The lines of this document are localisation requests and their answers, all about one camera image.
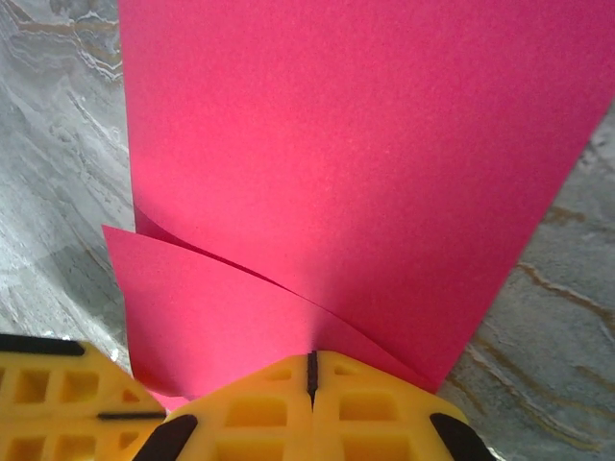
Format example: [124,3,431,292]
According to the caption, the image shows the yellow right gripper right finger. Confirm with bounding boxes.
[310,350,499,461]

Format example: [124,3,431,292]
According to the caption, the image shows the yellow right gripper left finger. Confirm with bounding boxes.
[132,352,314,461]

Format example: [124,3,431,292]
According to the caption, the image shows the pink paper sheet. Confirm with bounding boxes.
[101,0,615,413]

